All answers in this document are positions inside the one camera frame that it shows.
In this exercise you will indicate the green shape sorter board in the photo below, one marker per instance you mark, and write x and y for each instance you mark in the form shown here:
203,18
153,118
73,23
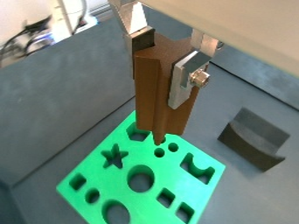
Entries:
134,182

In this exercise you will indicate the white device with cables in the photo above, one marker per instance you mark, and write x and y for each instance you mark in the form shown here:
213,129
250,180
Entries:
70,18

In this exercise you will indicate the dark grey curved block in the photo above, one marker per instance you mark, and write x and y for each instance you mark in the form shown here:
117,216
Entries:
255,139

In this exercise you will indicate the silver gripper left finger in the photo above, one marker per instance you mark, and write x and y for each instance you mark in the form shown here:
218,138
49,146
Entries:
138,33

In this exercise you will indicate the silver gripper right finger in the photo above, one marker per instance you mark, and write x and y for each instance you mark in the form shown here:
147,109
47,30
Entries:
189,70

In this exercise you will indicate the brown star-shaped prism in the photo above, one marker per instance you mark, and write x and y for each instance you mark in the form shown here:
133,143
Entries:
154,67

